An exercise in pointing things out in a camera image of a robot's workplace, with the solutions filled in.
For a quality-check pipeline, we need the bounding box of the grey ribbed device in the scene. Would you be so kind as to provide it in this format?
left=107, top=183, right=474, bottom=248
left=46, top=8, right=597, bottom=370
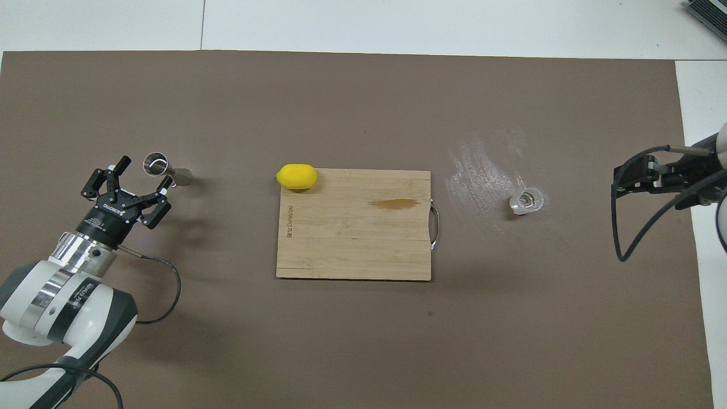
left=684, top=0, right=727, bottom=28

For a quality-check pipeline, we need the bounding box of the wooden cutting board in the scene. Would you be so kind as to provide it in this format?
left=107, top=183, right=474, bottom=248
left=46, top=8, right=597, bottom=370
left=276, top=168, right=441, bottom=282

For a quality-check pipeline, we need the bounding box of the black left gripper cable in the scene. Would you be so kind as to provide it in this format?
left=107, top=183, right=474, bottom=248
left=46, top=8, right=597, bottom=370
left=0, top=245, right=182, bottom=409

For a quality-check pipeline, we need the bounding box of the metal double jigger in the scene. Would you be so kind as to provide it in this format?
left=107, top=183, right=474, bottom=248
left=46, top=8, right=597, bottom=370
left=143, top=152, right=194, bottom=188

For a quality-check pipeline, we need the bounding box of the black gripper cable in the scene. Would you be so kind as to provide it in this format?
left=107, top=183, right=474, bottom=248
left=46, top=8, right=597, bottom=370
left=0, top=245, right=182, bottom=409
left=611, top=146, right=727, bottom=263

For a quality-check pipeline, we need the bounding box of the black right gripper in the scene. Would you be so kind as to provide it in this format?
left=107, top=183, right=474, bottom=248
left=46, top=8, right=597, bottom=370
left=613, top=155, right=727, bottom=208

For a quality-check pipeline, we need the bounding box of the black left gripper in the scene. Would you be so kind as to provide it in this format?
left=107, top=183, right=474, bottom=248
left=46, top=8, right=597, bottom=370
left=77, top=156, right=173, bottom=249

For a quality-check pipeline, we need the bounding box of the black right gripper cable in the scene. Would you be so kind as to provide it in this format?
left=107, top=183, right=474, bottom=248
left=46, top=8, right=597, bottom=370
left=611, top=146, right=727, bottom=263

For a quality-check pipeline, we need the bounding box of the brown table mat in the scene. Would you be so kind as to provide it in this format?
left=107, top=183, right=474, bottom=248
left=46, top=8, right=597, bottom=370
left=0, top=50, right=715, bottom=409

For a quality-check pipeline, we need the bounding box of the yellow lemon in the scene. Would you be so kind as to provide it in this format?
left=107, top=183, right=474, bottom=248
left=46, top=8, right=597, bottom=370
left=276, top=164, right=319, bottom=191

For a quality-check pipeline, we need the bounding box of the small clear glass cup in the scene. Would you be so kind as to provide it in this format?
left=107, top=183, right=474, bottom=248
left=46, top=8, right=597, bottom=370
left=509, top=187, right=545, bottom=215

